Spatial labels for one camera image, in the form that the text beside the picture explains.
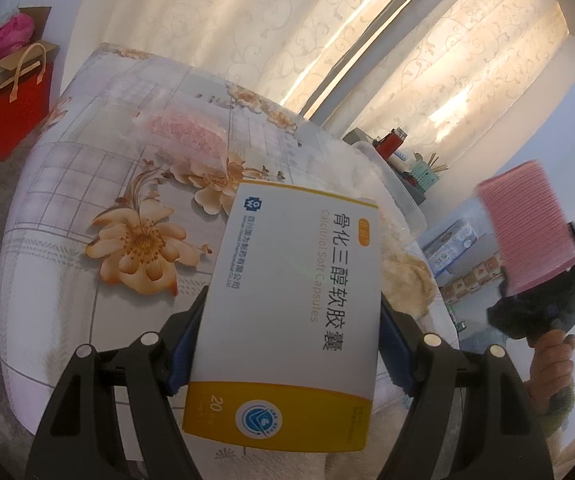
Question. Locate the brown paper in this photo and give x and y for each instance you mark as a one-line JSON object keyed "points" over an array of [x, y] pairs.
{"points": [[408, 285]]}

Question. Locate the cardboard box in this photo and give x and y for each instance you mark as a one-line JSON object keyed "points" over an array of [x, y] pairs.
{"points": [[32, 56]]}

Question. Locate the teal utensil holder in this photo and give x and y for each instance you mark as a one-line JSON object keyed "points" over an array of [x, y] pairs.
{"points": [[425, 171]]}

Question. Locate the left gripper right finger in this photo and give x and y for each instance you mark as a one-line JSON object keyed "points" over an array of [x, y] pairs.
{"points": [[500, 436]]}

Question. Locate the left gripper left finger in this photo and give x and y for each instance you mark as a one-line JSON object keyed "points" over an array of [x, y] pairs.
{"points": [[79, 437]]}

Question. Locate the blue tissue package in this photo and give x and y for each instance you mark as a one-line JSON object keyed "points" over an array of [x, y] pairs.
{"points": [[452, 244]]}

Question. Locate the red thermos bottle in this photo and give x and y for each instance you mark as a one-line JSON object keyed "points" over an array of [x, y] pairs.
{"points": [[391, 143]]}

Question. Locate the pink plush item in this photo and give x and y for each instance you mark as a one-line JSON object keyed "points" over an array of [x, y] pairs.
{"points": [[15, 34]]}

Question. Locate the white lace curtain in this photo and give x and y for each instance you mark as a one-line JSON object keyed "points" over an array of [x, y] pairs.
{"points": [[445, 71]]}

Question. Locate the clear plastic bag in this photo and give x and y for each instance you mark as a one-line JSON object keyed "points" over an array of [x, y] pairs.
{"points": [[183, 134]]}

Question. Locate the yellow white medicine box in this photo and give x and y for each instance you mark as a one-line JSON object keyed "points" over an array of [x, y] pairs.
{"points": [[286, 351]]}

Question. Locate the red paper gift bag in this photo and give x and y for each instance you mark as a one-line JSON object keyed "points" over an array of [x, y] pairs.
{"points": [[24, 101]]}

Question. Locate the floral tablecloth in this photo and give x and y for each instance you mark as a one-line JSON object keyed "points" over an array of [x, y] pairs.
{"points": [[106, 237]]}

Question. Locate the right hand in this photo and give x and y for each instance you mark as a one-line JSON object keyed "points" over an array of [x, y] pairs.
{"points": [[551, 370]]}

